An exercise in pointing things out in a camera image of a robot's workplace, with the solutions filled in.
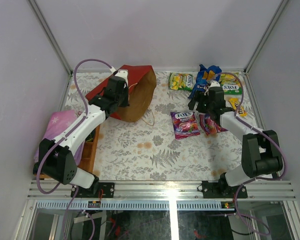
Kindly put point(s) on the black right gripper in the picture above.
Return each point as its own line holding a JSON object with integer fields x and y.
{"x": 201, "y": 97}

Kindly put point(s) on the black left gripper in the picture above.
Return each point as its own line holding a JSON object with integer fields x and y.
{"x": 125, "y": 95}

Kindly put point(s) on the purple Fox's berries candy bag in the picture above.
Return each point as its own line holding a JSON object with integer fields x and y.
{"x": 209, "y": 126}

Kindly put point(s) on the red paper bag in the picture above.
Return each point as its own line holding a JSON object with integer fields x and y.
{"x": 142, "y": 83}

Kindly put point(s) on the blue Doritos chip bag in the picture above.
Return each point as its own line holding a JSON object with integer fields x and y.
{"x": 204, "y": 75}

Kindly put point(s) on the small yellow snack packet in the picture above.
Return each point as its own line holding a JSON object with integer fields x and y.
{"x": 235, "y": 103}

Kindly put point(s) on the green Fox's spring tea candy bag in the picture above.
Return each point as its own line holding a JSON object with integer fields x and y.
{"x": 229, "y": 84}

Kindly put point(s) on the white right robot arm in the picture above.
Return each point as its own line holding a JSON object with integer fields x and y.
{"x": 260, "y": 150}

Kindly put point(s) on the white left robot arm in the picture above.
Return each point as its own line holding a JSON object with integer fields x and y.
{"x": 56, "y": 156}

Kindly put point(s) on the floral patterned table mat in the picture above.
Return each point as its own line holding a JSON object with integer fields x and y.
{"x": 147, "y": 150}

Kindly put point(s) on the wooden tray box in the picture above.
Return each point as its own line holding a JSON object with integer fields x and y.
{"x": 88, "y": 151}

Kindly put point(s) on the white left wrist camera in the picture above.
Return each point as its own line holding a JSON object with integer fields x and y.
{"x": 122, "y": 73}

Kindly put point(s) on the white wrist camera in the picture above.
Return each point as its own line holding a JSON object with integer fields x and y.
{"x": 214, "y": 83}
{"x": 122, "y": 73}

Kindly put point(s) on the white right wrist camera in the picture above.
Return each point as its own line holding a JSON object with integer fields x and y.
{"x": 214, "y": 83}

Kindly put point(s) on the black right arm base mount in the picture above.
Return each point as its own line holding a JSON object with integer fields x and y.
{"x": 221, "y": 190}

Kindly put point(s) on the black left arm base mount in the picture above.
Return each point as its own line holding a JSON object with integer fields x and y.
{"x": 98, "y": 190}

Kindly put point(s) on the aluminium frame rail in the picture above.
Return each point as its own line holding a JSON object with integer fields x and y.
{"x": 180, "y": 190}

